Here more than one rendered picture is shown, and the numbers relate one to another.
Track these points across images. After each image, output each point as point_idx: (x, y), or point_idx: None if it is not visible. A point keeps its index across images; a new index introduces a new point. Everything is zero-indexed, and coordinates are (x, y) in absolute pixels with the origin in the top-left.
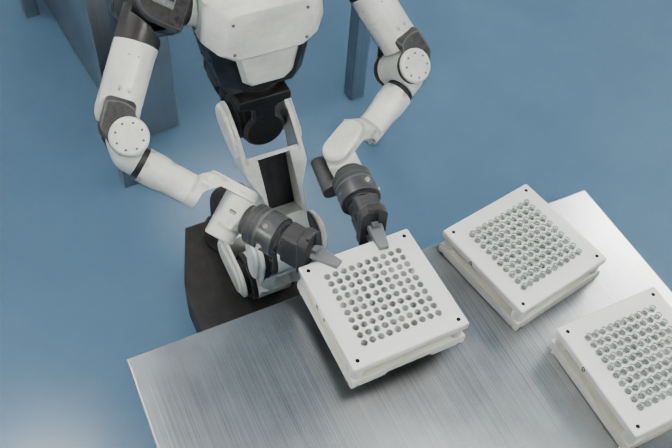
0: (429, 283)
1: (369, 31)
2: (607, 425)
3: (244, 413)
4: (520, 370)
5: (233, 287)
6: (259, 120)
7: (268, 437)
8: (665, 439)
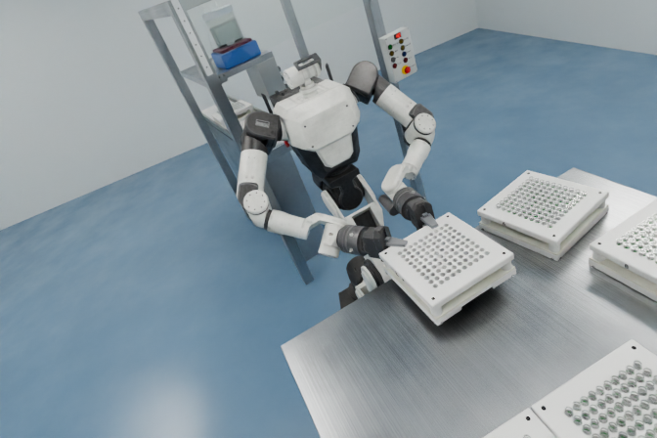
0: (474, 238)
1: (392, 115)
2: None
3: (364, 364)
4: (573, 285)
5: None
6: (345, 192)
7: (384, 377)
8: None
